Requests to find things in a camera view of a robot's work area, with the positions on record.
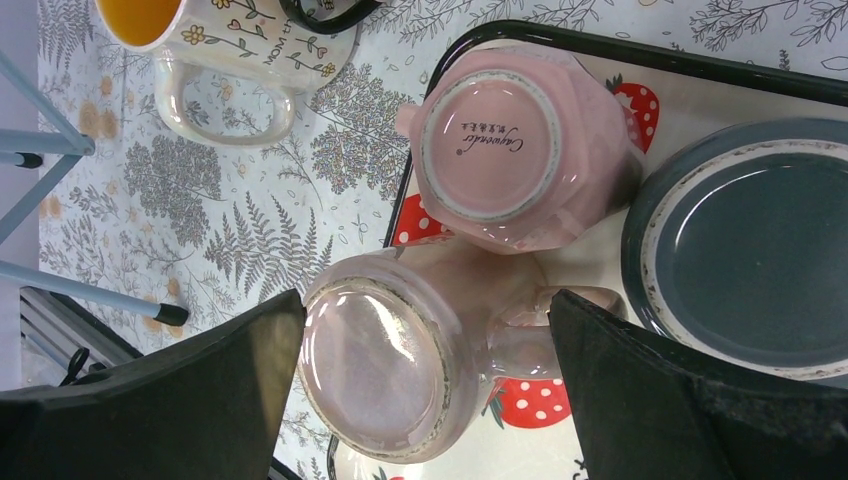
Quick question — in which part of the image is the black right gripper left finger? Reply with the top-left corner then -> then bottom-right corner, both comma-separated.
0,290 -> 307,480

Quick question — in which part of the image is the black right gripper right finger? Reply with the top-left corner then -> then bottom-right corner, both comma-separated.
549,290 -> 847,479

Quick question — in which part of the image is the tall pale pink mug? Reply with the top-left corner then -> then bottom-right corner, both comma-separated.
296,239 -> 628,465

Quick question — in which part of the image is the white floral mug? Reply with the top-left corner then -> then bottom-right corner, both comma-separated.
95,0 -> 358,148

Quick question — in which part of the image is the purple mug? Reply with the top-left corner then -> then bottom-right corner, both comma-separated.
279,0 -> 384,35

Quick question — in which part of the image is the dark grey mug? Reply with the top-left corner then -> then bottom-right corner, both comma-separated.
621,118 -> 847,388

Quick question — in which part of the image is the pink octagonal mug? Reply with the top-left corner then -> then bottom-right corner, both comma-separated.
395,45 -> 644,254

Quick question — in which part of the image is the floral tablecloth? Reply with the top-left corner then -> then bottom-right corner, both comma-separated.
36,0 -> 848,480

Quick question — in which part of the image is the blue tripod stand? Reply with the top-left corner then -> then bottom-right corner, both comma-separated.
0,49 -> 191,327

